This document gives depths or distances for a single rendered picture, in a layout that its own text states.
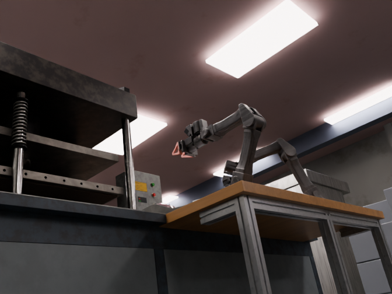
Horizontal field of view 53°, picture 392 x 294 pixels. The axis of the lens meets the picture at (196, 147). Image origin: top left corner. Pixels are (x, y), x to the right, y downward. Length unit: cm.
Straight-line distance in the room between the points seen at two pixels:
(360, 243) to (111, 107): 233
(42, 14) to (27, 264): 330
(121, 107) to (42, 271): 174
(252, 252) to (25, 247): 69
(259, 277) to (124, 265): 48
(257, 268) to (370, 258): 242
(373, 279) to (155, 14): 318
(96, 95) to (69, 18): 170
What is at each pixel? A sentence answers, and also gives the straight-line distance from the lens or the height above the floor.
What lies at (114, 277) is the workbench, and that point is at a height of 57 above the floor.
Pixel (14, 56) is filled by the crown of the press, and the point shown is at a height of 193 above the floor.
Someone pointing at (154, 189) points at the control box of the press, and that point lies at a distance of 295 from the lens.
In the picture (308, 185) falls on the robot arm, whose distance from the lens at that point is 217.
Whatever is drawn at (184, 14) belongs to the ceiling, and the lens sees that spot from 432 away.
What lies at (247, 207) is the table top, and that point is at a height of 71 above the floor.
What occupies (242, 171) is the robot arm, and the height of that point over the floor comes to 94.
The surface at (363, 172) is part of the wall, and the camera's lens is 852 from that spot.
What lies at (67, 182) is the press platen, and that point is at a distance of 245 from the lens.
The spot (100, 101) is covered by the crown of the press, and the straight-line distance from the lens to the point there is 273.
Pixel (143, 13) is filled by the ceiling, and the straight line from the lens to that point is 426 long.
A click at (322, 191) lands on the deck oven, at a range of 522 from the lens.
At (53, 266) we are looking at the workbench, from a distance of 131.
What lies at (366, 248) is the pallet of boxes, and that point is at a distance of 366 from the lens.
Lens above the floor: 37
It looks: 25 degrees up
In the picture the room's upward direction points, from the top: 9 degrees counter-clockwise
